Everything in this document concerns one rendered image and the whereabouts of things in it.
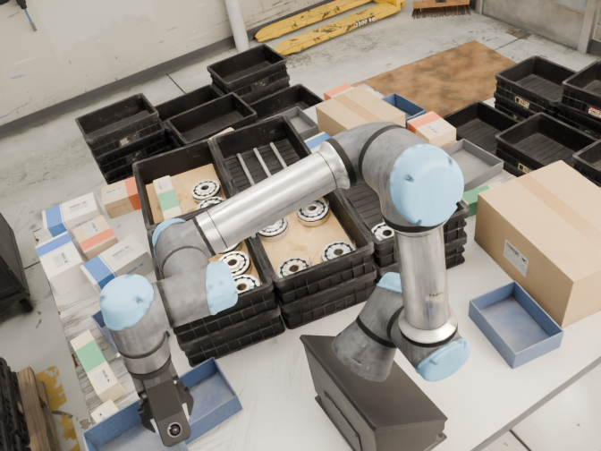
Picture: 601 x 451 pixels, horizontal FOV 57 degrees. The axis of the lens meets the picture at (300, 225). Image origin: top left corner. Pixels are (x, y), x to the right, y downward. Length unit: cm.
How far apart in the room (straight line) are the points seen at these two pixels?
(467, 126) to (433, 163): 230
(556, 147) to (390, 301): 177
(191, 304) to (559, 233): 110
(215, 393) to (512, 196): 102
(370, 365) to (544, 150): 178
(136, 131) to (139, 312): 235
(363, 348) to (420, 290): 29
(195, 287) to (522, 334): 105
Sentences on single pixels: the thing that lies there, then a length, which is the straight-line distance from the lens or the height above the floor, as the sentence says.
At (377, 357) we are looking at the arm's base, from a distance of 127.
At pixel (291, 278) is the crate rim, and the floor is 93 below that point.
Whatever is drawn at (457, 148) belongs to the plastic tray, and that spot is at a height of 72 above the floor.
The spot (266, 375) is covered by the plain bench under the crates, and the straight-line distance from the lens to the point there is 159.
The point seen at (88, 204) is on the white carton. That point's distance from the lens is 225.
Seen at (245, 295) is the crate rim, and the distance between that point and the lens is 148.
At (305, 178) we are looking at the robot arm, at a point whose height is 145.
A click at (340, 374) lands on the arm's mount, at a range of 124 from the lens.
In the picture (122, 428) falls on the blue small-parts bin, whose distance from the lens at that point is 117.
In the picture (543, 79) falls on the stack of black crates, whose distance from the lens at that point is 337.
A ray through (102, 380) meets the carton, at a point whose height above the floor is 76.
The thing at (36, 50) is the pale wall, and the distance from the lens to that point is 465.
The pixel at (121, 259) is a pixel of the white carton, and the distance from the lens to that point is 194.
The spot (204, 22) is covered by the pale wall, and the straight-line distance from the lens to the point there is 492.
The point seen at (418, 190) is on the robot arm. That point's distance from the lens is 85.
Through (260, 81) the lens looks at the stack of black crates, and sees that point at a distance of 327.
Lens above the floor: 202
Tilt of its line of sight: 42 degrees down
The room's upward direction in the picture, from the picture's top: 12 degrees counter-clockwise
